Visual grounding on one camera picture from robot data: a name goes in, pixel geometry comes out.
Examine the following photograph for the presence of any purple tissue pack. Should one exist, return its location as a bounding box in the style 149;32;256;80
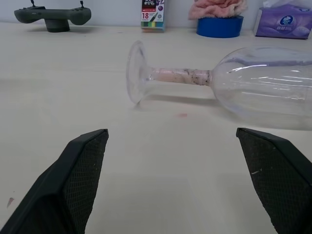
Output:
253;0;312;40

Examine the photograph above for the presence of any grey handheld remote controller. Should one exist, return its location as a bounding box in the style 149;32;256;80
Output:
14;0;92;33

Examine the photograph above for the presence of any clear wine glass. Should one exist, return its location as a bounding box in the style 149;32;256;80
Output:
126;40;312;132

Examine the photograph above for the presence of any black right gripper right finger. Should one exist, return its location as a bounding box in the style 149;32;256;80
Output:
235;127;312;234

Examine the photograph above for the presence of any marker pen box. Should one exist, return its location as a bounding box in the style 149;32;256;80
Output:
140;0;167;33

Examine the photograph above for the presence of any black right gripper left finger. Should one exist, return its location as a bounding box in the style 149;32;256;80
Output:
0;128;109;234

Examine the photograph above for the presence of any blue bowl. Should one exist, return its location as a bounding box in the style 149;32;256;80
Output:
196;15;245;38

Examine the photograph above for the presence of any pink towel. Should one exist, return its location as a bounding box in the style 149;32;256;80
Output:
188;0;249;20

